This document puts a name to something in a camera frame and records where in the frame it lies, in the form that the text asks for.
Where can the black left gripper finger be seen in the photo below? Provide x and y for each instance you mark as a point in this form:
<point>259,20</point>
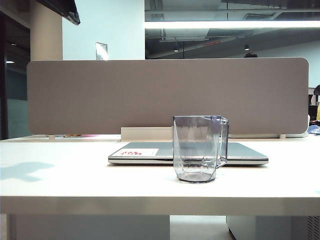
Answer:
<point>67,10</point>

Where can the silver closed laptop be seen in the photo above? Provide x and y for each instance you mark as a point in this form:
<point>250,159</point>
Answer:
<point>140,158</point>

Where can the dark glass door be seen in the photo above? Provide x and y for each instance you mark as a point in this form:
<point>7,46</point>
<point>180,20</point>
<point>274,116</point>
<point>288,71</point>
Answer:
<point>15,82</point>

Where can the brown fabric desk divider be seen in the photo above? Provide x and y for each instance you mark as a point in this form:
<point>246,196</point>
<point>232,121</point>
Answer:
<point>125,95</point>

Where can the pink and orange papers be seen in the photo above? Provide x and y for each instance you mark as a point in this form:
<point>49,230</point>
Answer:
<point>82,135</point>

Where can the red illuminated sign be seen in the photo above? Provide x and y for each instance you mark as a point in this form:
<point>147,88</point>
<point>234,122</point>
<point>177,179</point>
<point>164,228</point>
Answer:
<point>212,43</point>

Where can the white sticker with red print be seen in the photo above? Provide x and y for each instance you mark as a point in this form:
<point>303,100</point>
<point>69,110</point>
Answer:
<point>140,152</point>

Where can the black ceiling spot lamp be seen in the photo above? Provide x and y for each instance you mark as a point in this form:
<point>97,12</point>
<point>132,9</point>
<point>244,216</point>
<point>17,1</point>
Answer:
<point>247,47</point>

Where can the dark-haired person's head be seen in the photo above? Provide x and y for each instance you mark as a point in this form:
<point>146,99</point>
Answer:
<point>250,55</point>

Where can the beige under-desk panel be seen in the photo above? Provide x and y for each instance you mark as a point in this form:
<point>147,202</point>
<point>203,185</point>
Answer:
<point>87,227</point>

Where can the flat white device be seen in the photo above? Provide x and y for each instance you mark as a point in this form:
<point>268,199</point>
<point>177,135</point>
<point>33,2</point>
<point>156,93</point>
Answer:
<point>250,136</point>

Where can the person in yellow top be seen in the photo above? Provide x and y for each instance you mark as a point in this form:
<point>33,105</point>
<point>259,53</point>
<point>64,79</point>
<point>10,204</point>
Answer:
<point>318,105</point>

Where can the blue patterned cloth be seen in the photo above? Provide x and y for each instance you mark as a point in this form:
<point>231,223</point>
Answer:
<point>313,130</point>

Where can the framed wall notice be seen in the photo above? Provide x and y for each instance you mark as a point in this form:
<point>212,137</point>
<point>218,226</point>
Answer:
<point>101,51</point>

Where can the beige divider bracket foot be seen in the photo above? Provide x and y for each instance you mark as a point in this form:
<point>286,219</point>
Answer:
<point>51,137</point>
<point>282,136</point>

